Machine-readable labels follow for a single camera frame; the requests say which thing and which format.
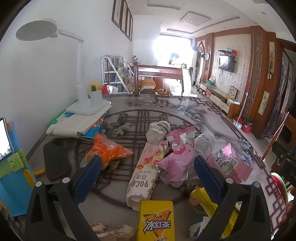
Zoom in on wall television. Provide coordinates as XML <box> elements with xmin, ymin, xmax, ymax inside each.
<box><xmin>218</xmin><ymin>56</ymin><xmax>235</xmax><ymax>73</ymax></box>

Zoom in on yellow cardboard box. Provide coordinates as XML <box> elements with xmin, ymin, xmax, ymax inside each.
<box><xmin>190</xmin><ymin>188</ymin><xmax>238</xmax><ymax>239</ymax></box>

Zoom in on wooden bench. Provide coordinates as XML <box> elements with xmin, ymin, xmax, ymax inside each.
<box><xmin>133</xmin><ymin>62</ymin><xmax>192</xmax><ymax>95</ymax></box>

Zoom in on printed paper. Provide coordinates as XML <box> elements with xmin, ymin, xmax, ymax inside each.
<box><xmin>90</xmin><ymin>221</ymin><xmax>136</xmax><ymax>241</ymax></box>

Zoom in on pink foil wrapper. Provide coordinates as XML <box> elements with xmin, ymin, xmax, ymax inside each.
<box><xmin>165</xmin><ymin>126</ymin><xmax>199</xmax><ymax>151</ymax></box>

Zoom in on wall shelf with items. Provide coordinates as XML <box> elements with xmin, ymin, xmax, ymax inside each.
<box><xmin>218</xmin><ymin>48</ymin><xmax>238</xmax><ymax>57</ymax></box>

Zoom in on blue toy phone stand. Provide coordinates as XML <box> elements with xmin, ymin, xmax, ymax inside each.
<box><xmin>0</xmin><ymin>122</ymin><xmax>45</xmax><ymax>217</ymax></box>

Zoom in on pink snack bag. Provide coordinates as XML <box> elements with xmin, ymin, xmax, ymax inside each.
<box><xmin>157</xmin><ymin>144</ymin><xmax>195</xmax><ymax>188</ymax></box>

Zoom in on white step ladder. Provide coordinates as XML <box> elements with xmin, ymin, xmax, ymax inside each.
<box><xmin>101</xmin><ymin>55</ymin><xmax>130</xmax><ymax>94</ymax></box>

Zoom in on colourful hanging poster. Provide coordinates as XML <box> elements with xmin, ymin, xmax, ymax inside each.
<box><xmin>275</xmin><ymin>51</ymin><xmax>296</xmax><ymax>112</ymax></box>

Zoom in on yellow drink carton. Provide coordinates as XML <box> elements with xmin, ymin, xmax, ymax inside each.
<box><xmin>136</xmin><ymin>200</ymin><xmax>175</xmax><ymax>241</ymax></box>

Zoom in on long television cabinet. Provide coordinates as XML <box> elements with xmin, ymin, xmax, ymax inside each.
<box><xmin>199</xmin><ymin>82</ymin><xmax>243</xmax><ymax>118</ymax></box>

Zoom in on black pouch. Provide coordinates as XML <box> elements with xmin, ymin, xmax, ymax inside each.
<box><xmin>43</xmin><ymin>140</ymin><xmax>74</xmax><ymax>182</ymax></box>

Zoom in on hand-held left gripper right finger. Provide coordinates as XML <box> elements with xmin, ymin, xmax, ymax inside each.
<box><xmin>194</xmin><ymin>155</ymin><xmax>271</xmax><ymax>241</ymax></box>

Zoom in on orange snack bag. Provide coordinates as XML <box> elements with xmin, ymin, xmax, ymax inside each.
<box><xmin>80</xmin><ymin>133</ymin><xmax>134</xmax><ymax>171</ymax></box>

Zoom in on carved wooden chair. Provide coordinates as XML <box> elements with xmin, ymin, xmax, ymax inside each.
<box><xmin>261</xmin><ymin>111</ymin><xmax>296</xmax><ymax>176</ymax></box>

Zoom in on red handled mop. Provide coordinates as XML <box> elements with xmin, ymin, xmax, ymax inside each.
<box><xmin>238</xmin><ymin>91</ymin><xmax>249</xmax><ymax>121</ymax></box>

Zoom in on bookshelf with books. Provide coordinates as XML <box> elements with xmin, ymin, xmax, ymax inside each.
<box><xmin>104</xmin><ymin>56</ymin><xmax>137</xmax><ymax>93</ymax></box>

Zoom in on stack of children's books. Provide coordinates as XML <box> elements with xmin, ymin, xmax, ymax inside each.
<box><xmin>46</xmin><ymin>105</ymin><xmax>111</xmax><ymax>141</ymax></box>

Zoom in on white desk lamp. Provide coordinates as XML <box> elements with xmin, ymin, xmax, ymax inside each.
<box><xmin>16</xmin><ymin>19</ymin><xmax>111</xmax><ymax>115</ymax></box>

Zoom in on pink and white packet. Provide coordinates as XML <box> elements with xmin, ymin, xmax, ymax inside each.
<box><xmin>207</xmin><ymin>142</ymin><xmax>253</xmax><ymax>184</ymax></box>

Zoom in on white pen holder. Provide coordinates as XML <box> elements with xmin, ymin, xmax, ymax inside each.
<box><xmin>87</xmin><ymin>90</ymin><xmax>103</xmax><ymax>108</ymax></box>

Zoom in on red bucket with green rim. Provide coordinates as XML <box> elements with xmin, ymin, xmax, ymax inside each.
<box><xmin>269</xmin><ymin>172</ymin><xmax>292</xmax><ymax>230</ymax></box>

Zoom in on red basin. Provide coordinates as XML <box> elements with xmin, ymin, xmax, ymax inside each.
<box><xmin>242</xmin><ymin>120</ymin><xmax>253</xmax><ymax>133</ymax></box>

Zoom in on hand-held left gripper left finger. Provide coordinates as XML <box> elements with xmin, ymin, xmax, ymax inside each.
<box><xmin>24</xmin><ymin>155</ymin><xmax>103</xmax><ymax>241</ymax></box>

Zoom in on long pink snack box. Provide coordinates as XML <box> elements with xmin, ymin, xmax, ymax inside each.
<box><xmin>125</xmin><ymin>140</ymin><xmax>170</xmax><ymax>211</ymax></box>

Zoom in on tall framed scroll picture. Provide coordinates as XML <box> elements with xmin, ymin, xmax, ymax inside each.
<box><xmin>268</xmin><ymin>41</ymin><xmax>275</xmax><ymax>80</ymax></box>

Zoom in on small framed bamboo picture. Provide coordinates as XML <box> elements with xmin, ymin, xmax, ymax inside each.
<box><xmin>258</xmin><ymin>91</ymin><xmax>270</xmax><ymax>115</ymax></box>

